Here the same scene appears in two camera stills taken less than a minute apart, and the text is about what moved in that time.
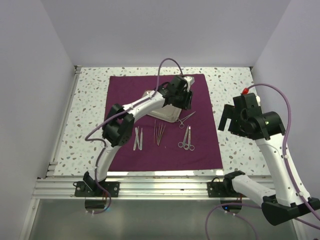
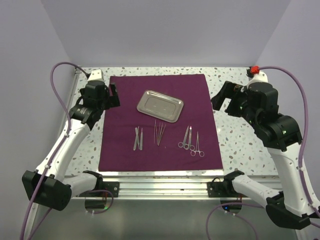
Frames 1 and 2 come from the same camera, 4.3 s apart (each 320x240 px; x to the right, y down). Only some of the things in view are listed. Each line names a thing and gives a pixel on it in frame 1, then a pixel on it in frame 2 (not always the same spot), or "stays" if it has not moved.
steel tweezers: [141, 139] stays
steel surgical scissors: [181, 145] stays
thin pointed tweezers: [160, 135] stays
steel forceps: [181, 125] → [201, 153]
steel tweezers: [137, 142] stays
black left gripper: [186, 104] → [112, 101]
